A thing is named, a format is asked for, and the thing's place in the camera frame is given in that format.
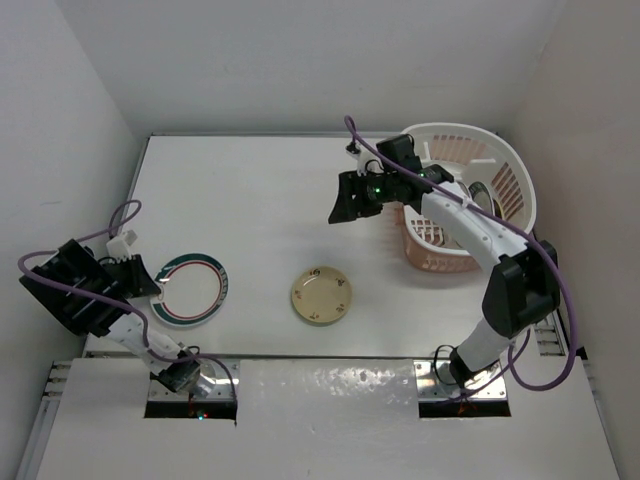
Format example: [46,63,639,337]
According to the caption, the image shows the green red rimmed plate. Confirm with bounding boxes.
[150,252,229,328]

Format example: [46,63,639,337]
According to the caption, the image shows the dark rimmed plate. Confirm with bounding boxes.
[468,181,495,214]

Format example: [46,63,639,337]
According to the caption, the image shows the purple cable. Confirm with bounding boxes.
[343,115,580,401]
[18,199,239,401]

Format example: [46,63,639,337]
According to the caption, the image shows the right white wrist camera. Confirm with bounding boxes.
[345,143,383,176]

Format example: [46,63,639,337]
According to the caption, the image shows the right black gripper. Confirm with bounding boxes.
[330,168,398,223]

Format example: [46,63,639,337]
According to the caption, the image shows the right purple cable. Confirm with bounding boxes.
[343,115,580,401]

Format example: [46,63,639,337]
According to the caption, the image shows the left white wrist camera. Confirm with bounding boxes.
[106,230,137,261]

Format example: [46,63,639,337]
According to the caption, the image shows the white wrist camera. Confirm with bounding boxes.
[106,230,137,261]
[345,143,383,176]

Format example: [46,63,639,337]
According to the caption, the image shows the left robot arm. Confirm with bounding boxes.
[18,239,201,393]

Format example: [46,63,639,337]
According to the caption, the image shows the right metal mounting bracket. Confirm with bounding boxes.
[413,358,508,402]

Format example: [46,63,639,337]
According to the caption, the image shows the white pink dish rack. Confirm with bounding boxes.
[396,123,537,274]

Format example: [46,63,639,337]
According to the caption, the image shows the beige plate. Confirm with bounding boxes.
[291,266,353,326]

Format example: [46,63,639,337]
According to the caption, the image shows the metal mounting bracket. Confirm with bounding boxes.
[413,358,508,402]
[147,359,240,403]

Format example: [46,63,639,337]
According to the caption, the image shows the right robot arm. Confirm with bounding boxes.
[328,134,560,388]

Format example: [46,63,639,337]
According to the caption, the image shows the patterned white plate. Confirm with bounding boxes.
[450,182,472,202]

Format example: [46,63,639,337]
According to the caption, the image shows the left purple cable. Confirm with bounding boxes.
[18,199,239,401]

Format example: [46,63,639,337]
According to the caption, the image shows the brown plate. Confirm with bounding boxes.
[492,198,504,219]

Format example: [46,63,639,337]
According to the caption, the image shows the left metal mounting bracket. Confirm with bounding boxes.
[147,359,240,403]

